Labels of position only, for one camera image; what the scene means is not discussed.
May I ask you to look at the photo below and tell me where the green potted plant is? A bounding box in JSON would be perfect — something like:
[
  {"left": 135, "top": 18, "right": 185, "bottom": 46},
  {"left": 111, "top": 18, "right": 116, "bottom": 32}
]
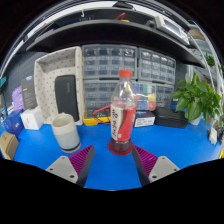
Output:
[{"left": 171, "top": 70, "right": 223, "bottom": 127}]

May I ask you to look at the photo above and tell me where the black box with white label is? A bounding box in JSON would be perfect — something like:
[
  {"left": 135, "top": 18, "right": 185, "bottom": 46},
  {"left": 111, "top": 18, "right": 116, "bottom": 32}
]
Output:
[{"left": 133, "top": 110, "right": 157, "bottom": 129}]

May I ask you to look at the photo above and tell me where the clear box of coloured parts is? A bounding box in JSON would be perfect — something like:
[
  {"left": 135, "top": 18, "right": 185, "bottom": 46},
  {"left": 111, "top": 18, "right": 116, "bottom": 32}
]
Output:
[{"left": 134, "top": 81, "right": 158, "bottom": 112}]

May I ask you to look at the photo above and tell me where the dark grey flat carton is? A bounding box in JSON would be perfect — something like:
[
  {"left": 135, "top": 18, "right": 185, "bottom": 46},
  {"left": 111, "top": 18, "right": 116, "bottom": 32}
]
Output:
[{"left": 20, "top": 75, "right": 39, "bottom": 111}]

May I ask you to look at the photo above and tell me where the yellow multimeter with red leads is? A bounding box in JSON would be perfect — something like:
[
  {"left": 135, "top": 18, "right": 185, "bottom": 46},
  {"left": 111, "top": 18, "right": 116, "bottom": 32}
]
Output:
[{"left": 82, "top": 105, "right": 113, "bottom": 127}]

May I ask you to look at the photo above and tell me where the purple plastic bag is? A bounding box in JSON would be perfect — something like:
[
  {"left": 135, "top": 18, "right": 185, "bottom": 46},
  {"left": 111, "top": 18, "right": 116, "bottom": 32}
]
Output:
[{"left": 11, "top": 85, "right": 25, "bottom": 113}]

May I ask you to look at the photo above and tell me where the brown cardboard box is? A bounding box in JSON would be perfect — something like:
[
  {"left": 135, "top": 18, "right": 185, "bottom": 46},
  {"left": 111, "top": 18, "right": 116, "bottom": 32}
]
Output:
[{"left": 0, "top": 130, "right": 20, "bottom": 161}]

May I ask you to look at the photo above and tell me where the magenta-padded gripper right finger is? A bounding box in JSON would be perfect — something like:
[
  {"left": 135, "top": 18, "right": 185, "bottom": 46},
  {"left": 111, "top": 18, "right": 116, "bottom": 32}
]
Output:
[{"left": 131, "top": 144, "right": 182, "bottom": 187}]

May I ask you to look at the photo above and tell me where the black zip pouch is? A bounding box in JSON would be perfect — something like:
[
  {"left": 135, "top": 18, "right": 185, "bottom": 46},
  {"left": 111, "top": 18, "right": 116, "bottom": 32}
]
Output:
[{"left": 53, "top": 74, "right": 81, "bottom": 123}]

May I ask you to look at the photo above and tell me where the black hard case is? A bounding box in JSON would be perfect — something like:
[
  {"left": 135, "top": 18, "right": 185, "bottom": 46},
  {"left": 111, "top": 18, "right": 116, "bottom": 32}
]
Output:
[{"left": 153, "top": 106, "right": 190, "bottom": 130}]

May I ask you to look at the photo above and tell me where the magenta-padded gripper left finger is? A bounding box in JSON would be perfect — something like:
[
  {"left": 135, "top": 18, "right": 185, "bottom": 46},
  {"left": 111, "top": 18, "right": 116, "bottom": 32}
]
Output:
[{"left": 44, "top": 144, "right": 96, "bottom": 188}]

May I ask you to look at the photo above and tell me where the blue carton box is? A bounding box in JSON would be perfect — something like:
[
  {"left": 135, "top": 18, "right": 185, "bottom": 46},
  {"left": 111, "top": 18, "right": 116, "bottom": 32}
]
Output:
[{"left": 2, "top": 109, "right": 25, "bottom": 138}]

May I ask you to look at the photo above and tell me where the white carton box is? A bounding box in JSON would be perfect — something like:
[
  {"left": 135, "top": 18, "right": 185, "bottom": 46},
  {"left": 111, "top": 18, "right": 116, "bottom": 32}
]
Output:
[{"left": 19, "top": 106, "right": 45, "bottom": 131}]

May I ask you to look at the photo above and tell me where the grey and white mug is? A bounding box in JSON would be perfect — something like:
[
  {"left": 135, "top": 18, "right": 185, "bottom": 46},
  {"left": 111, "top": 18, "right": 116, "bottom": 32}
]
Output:
[{"left": 50, "top": 112, "right": 82, "bottom": 154}]

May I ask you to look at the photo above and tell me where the grey small-parts drawer cabinet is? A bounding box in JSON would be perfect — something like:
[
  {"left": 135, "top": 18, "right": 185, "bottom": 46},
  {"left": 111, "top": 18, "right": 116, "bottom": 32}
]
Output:
[
  {"left": 155, "top": 82, "right": 175, "bottom": 109},
  {"left": 136, "top": 47, "right": 177, "bottom": 85},
  {"left": 82, "top": 79, "right": 116, "bottom": 118},
  {"left": 81, "top": 43, "right": 139, "bottom": 81}
]

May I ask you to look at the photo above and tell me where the black overhead shelf unit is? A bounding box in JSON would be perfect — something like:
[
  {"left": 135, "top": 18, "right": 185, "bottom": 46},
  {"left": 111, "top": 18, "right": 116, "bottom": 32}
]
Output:
[{"left": 25, "top": 2, "right": 210, "bottom": 70}]

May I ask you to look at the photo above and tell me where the beige dotted tray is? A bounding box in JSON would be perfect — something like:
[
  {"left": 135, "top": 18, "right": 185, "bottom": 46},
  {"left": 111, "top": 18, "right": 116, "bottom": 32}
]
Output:
[{"left": 33, "top": 45, "right": 85, "bottom": 127}]

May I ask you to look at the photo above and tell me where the clear red-capped drink bottle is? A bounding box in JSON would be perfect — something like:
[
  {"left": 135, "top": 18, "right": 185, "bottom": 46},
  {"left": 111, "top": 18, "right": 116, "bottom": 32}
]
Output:
[{"left": 109, "top": 68, "right": 139, "bottom": 153}]

